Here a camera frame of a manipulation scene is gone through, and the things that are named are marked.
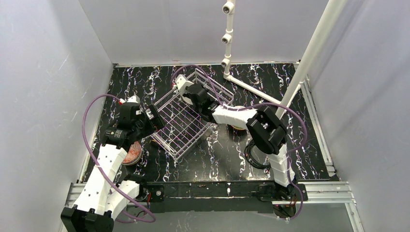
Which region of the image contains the yellow-green bowl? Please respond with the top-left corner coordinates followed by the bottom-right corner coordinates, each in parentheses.
top-left (230, 125), bottom-right (247, 131)

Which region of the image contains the beige bowl white inside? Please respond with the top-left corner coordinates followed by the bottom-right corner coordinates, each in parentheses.
top-left (182, 93), bottom-right (193, 105)

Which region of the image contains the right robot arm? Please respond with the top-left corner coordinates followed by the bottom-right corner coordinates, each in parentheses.
top-left (178, 84), bottom-right (304, 221)

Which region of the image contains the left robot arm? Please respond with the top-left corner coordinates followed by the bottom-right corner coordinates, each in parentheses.
top-left (60, 101), bottom-right (164, 232)

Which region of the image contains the small yellow black object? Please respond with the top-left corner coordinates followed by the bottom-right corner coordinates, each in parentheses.
top-left (149, 139), bottom-right (160, 148)

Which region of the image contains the red patterned bowl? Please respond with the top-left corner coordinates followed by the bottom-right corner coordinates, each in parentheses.
top-left (122, 141), bottom-right (143, 166)

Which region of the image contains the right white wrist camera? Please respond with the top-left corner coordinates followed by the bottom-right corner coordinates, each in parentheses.
top-left (175, 74), bottom-right (194, 95)

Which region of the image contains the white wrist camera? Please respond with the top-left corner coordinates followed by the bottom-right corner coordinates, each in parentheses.
top-left (175, 74), bottom-right (194, 95)
top-left (119, 95), bottom-right (141, 107)

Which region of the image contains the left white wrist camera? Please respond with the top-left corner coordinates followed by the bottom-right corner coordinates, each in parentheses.
top-left (119, 95), bottom-right (141, 107)

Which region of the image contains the white wire dish rack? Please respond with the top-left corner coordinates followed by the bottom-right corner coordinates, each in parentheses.
top-left (152, 69), bottom-right (234, 161)

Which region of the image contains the coiled black cable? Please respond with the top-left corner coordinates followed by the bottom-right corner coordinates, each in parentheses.
top-left (244, 141), bottom-right (273, 170)

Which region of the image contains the white pipe camera frame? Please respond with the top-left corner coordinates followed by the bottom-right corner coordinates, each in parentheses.
top-left (221, 0), bottom-right (349, 121)

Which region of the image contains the aluminium table frame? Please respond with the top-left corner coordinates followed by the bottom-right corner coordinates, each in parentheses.
top-left (59, 64), bottom-right (366, 232)

